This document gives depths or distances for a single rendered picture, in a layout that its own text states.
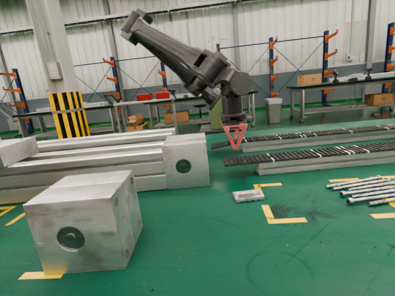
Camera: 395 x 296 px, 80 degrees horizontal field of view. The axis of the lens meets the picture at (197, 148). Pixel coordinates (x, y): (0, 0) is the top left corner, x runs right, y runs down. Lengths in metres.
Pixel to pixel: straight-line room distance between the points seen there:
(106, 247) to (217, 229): 0.15
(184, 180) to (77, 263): 0.25
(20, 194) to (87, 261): 0.33
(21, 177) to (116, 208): 0.35
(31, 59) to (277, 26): 8.30
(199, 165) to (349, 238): 0.27
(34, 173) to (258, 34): 8.14
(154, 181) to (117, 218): 0.22
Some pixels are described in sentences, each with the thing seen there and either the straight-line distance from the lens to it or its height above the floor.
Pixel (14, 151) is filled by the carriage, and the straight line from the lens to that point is 0.64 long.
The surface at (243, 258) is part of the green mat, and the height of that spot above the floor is 0.78.
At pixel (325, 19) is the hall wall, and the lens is 9.07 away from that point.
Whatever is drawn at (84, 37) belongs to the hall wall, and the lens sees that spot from 9.38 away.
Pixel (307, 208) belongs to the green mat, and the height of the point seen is 0.78.
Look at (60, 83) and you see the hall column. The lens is 4.07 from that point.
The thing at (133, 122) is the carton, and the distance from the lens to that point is 5.69.
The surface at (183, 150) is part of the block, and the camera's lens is 0.47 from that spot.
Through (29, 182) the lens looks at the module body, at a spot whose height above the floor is 0.83.
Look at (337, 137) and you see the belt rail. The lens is 0.80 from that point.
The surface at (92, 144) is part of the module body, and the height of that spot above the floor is 0.85.
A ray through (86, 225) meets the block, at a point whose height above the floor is 0.84.
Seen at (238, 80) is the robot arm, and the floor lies 0.99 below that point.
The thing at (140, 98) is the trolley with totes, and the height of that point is 0.91.
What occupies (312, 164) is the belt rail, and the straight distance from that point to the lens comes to 0.58.
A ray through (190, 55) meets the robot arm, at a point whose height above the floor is 1.07.
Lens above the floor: 0.98
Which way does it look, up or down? 14 degrees down
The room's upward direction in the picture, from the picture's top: 6 degrees counter-clockwise
